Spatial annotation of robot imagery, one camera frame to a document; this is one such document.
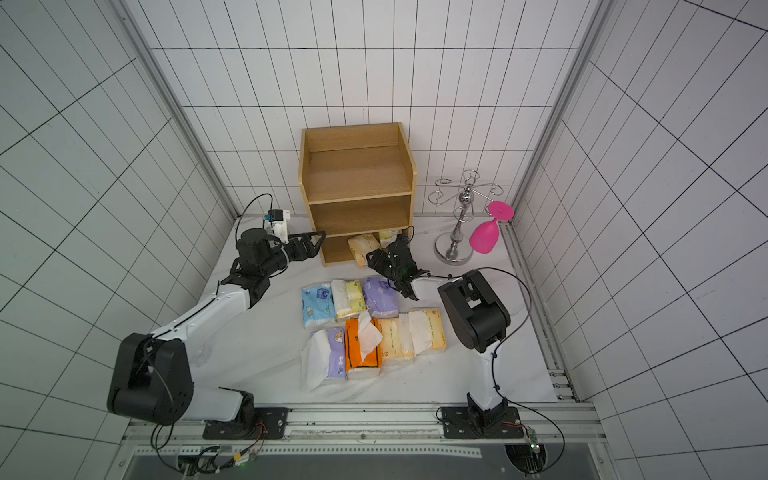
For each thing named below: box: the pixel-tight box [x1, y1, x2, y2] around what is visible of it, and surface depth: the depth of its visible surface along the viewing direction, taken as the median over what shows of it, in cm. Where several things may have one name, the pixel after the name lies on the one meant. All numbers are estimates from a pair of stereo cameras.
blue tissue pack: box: [302, 283, 337, 327], surface depth 91 cm
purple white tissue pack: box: [301, 328, 347, 392], surface depth 80 cm
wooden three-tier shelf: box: [298, 122, 417, 267], surface depth 94 cm
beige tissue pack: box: [380, 313, 415, 361], surface depth 83 cm
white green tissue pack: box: [331, 279, 366, 319], surface depth 92 cm
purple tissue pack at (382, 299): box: [364, 275, 400, 319], surface depth 92 cm
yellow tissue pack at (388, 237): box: [378, 229, 402, 248], surface depth 106 cm
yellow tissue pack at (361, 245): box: [347, 233, 381, 269], surface depth 104 cm
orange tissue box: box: [344, 311, 383, 375], surface depth 81 cm
